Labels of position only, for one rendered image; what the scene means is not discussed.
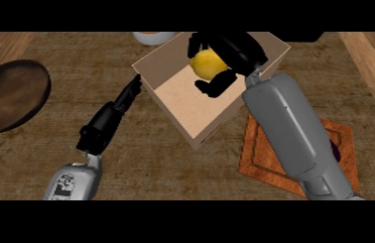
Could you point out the white cup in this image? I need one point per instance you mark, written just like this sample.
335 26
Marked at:
154 38

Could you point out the brown wooden cutting board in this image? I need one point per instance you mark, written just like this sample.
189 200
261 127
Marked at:
258 161

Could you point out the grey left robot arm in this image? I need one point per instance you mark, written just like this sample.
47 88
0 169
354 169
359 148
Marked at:
72 181

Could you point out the brown woven placemat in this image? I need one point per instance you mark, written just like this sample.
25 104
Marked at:
161 174

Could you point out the dark brown wooden bowl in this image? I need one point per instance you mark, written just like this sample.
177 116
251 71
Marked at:
19 95

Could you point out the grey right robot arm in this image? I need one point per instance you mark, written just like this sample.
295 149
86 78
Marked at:
294 134

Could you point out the cardboard box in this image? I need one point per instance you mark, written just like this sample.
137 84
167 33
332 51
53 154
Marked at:
195 98

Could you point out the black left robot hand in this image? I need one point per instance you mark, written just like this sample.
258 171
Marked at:
108 118

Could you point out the dark purple vegetable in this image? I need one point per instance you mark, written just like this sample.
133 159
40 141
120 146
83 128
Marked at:
337 150

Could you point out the yellow lemon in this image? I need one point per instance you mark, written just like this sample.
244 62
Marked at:
207 65

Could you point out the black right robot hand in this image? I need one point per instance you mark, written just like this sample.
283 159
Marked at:
239 52

